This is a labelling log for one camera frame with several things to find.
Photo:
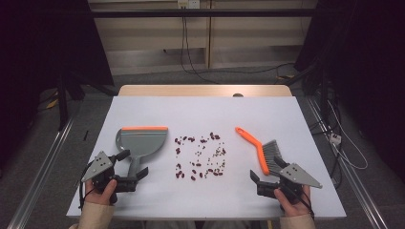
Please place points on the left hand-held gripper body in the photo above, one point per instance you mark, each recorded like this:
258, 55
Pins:
98, 166

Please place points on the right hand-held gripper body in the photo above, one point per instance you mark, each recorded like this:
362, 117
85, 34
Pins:
299, 176

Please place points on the grey dustpan with orange edge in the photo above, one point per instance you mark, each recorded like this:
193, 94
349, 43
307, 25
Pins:
143, 143

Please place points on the orange brush with grey bristles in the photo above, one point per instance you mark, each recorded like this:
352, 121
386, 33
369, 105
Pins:
254, 142

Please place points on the small green beans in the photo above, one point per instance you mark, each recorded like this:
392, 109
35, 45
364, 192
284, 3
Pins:
219, 152

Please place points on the red beans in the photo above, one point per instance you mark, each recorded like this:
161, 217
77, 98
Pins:
191, 139

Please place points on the person's left hand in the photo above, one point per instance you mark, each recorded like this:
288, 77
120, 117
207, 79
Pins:
98, 197

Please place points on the person's right hand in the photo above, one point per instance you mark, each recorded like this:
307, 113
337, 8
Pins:
296, 208

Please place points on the small black floor object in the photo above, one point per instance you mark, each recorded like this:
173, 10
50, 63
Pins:
86, 135

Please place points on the white power adapter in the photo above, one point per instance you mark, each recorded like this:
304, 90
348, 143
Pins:
335, 138

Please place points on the black metal stand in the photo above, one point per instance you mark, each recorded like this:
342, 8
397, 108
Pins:
62, 105
324, 95

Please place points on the yellow floor tape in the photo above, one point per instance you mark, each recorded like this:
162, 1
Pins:
52, 104

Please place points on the wooden table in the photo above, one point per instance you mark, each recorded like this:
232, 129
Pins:
203, 90

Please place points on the black curtain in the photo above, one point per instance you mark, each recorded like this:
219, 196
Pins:
366, 63
31, 47

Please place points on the black horizontal bar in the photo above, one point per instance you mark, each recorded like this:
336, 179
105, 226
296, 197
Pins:
223, 13

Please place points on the aluminium floor rail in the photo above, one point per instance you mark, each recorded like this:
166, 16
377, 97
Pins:
357, 184
41, 178

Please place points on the white wall socket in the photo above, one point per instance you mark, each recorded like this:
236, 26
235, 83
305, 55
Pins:
188, 4

